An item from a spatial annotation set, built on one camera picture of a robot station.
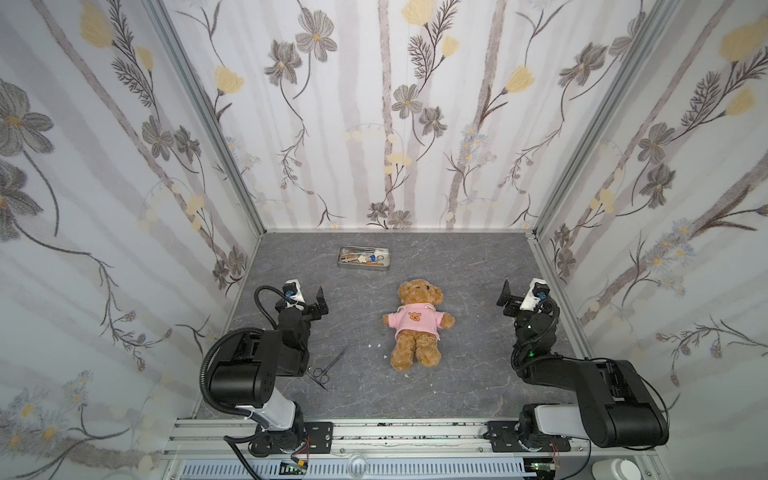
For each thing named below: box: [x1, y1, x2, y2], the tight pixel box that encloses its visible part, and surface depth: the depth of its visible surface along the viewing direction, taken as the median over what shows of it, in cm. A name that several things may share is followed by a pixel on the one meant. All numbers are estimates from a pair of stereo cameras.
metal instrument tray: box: [337, 246, 391, 269], surface depth 113 cm
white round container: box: [592, 458, 643, 480], surface depth 64 cm
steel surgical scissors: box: [313, 344, 349, 384], surface depth 87 cm
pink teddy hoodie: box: [388, 303, 445, 341], surface depth 90 cm
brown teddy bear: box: [382, 279, 456, 371], surface depth 88 cm
